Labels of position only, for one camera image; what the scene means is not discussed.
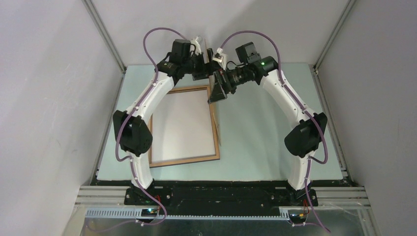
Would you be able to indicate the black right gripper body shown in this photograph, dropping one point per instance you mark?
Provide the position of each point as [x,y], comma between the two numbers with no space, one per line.
[233,78]

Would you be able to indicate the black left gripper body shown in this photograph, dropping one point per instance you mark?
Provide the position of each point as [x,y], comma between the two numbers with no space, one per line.
[194,65]

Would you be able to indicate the sunflower photo print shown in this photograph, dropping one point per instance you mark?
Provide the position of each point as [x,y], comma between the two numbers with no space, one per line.
[182,125]

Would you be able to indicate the wooden picture frame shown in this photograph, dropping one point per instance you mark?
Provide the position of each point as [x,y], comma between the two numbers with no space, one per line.
[184,127]

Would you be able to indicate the brown cardboard backing board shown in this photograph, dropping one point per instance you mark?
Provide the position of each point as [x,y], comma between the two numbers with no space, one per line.
[211,86]

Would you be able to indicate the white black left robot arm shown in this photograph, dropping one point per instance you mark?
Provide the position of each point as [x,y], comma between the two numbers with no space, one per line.
[130,126]

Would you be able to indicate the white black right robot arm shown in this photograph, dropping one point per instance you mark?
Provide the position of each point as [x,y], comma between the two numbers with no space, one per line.
[308,127]

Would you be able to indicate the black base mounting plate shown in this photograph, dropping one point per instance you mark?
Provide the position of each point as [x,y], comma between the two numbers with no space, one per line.
[220,198]

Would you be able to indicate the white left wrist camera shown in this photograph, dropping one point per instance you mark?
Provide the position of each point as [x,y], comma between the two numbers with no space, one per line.
[197,42]

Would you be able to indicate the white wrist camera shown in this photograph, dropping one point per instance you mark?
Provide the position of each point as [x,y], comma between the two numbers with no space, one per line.
[197,42]
[220,57]

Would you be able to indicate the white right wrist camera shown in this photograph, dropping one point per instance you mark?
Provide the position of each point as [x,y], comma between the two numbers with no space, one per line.
[220,57]

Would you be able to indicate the aluminium enclosure rail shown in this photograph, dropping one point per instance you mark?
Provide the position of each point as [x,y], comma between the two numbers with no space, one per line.
[105,35]

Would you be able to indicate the grey cable duct strip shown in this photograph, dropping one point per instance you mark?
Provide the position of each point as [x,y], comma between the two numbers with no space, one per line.
[144,213]

